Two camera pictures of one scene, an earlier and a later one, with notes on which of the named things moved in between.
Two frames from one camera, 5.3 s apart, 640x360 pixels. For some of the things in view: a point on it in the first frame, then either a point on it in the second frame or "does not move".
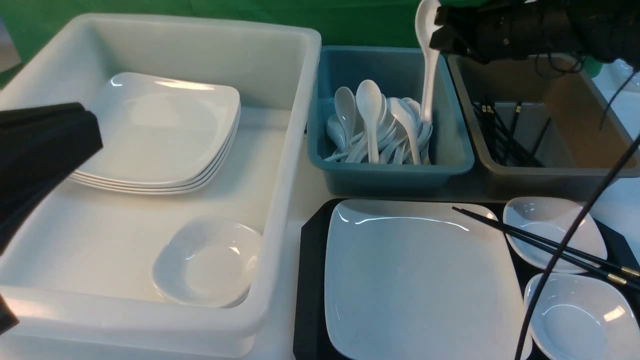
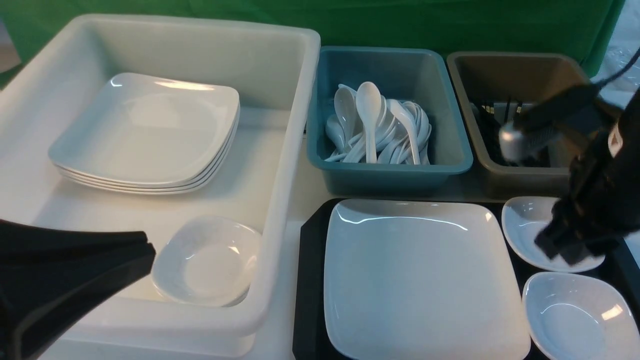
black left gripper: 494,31 -> 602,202
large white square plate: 414,279 does not move
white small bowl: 554,218 does not move
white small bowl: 581,317 does not move
